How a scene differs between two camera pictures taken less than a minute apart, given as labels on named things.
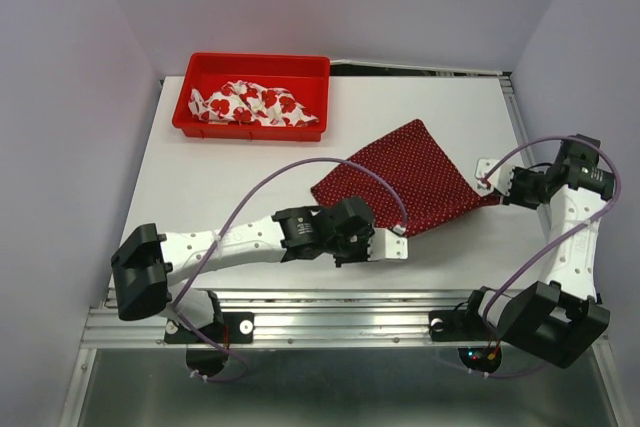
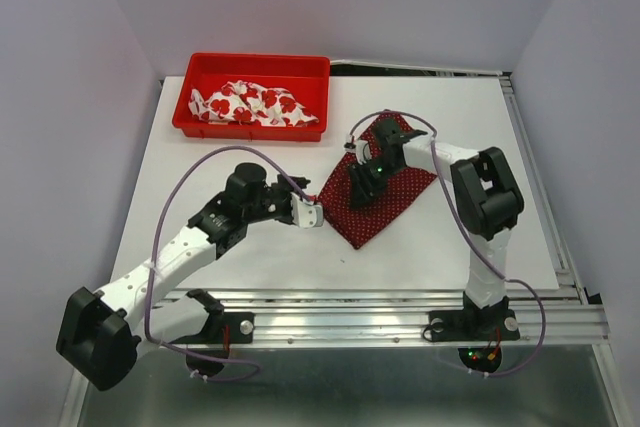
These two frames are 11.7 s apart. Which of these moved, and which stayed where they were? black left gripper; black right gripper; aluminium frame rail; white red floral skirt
Moved: black right gripper; black left gripper
Stayed: aluminium frame rail; white red floral skirt
